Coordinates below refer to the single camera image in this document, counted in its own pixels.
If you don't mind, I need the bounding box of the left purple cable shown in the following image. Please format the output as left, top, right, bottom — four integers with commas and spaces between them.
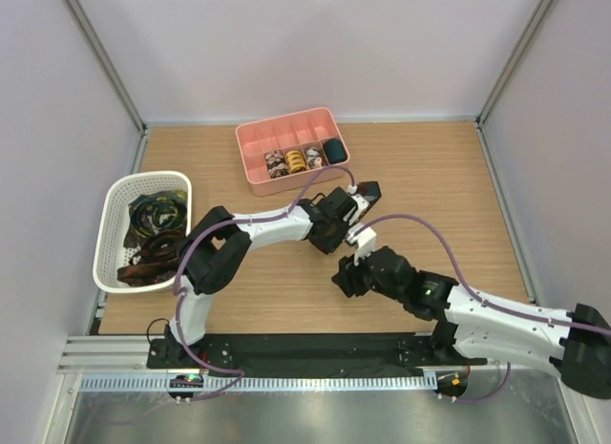
172, 166, 357, 402

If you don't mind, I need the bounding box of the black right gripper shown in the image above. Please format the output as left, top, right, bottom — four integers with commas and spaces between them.
332, 242, 406, 303

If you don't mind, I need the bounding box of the purple cable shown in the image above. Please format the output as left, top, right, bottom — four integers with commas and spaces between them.
348, 214, 611, 405
172, 166, 357, 402

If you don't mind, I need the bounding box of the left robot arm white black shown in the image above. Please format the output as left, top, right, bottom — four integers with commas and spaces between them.
147, 186, 370, 369

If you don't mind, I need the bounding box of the right aluminium frame post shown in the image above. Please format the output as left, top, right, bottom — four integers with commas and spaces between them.
475, 0, 569, 126

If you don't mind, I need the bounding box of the aluminium frame post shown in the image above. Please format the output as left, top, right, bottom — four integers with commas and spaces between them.
55, 0, 147, 136
475, 0, 569, 126

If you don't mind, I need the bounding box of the dark red patterned tie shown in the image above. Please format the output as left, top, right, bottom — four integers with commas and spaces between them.
323, 181, 382, 237

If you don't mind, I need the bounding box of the left aluminium frame post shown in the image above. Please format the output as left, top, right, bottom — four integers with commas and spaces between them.
55, 0, 147, 136

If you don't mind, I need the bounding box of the white perforated plastic basket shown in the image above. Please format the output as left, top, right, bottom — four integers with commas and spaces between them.
93, 171, 193, 294

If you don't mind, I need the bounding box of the rolled yellow tie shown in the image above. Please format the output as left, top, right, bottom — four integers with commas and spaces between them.
284, 149, 308, 174

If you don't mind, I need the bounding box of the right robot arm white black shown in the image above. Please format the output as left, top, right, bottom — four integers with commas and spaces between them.
332, 246, 610, 400

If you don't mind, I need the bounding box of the perforated metal cable rail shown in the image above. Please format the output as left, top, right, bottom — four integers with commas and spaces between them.
79, 371, 437, 393

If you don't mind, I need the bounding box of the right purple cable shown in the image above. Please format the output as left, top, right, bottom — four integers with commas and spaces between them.
348, 214, 611, 405

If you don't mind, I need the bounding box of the rolled white floral tie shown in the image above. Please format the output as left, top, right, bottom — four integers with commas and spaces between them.
305, 147, 328, 169

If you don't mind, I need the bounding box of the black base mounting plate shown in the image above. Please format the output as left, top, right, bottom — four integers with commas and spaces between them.
146, 331, 488, 374

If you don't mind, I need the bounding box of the rolled dark teal tie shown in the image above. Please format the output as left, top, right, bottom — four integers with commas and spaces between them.
323, 137, 348, 165

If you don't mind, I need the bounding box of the pink divided organizer tray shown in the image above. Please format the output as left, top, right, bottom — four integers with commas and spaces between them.
236, 107, 350, 196

